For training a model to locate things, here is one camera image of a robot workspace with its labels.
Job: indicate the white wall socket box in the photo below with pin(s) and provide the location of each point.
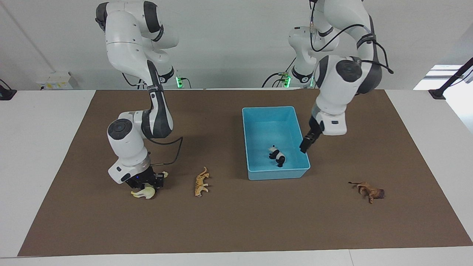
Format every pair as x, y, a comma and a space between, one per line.
55, 81

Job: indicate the black and white panda toy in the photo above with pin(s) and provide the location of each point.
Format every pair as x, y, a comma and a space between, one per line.
279, 156

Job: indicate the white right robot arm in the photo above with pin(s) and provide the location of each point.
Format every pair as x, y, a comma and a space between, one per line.
129, 44

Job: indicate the brown lion toy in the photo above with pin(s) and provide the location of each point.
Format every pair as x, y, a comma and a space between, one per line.
371, 190

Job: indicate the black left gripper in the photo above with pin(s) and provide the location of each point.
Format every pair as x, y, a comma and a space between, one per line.
315, 130

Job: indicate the black clamp mount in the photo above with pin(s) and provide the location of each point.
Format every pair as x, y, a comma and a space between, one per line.
5, 92

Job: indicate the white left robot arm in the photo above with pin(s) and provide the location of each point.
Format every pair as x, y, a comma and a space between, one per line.
340, 81

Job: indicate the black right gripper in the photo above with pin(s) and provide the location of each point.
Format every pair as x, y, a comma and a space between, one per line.
146, 178

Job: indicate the orange tiger toy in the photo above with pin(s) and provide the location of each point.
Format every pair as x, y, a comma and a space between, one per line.
201, 183

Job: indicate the light blue plastic storage box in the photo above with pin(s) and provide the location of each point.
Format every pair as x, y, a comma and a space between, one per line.
275, 144

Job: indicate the brown table mat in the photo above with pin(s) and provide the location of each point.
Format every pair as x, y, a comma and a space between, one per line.
236, 218

